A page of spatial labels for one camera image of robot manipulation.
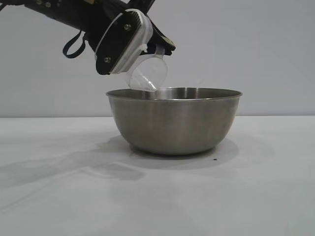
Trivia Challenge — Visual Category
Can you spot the stainless steel mixing bowl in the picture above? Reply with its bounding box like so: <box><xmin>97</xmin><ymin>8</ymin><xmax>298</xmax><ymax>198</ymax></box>
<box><xmin>105</xmin><ymin>87</ymin><xmax>243</xmax><ymax>156</ymax></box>

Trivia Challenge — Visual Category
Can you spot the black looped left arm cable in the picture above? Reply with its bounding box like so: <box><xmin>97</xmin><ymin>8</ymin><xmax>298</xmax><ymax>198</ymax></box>
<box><xmin>62</xmin><ymin>30</ymin><xmax>86</xmax><ymax>59</ymax></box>

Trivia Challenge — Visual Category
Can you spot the clear plastic measuring cup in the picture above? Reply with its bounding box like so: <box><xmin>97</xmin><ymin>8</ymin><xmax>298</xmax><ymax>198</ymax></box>
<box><xmin>123</xmin><ymin>46</ymin><xmax>170</xmax><ymax>93</ymax></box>

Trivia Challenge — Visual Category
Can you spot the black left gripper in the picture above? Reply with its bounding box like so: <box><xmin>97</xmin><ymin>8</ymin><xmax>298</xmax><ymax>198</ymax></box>
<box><xmin>81</xmin><ymin>0</ymin><xmax>177</xmax><ymax>56</ymax></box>

